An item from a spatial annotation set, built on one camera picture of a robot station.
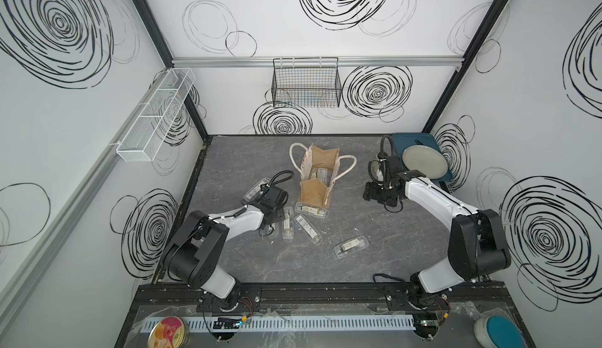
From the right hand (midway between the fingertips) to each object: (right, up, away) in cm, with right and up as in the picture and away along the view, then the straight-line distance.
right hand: (372, 197), depth 90 cm
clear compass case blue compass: (-17, +7, +12) cm, 22 cm away
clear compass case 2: (-32, -10, -1) cm, 34 cm away
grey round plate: (+32, +15, +20) cm, 40 cm away
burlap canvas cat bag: (-19, +11, +15) cm, 27 cm away
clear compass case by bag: (-23, -5, +2) cm, 24 cm away
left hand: (-38, -7, +4) cm, 39 cm away
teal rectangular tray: (+25, +23, +31) cm, 46 cm away
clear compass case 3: (-25, -11, -2) cm, 27 cm away
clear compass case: (-49, -1, +6) cm, 49 cm away
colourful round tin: (-64, -34, -24) cm, 76 cm away
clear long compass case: (-37, -8, -13) cm, 40 cm away
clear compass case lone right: (-10, -16, -7) cm, 20 cm away
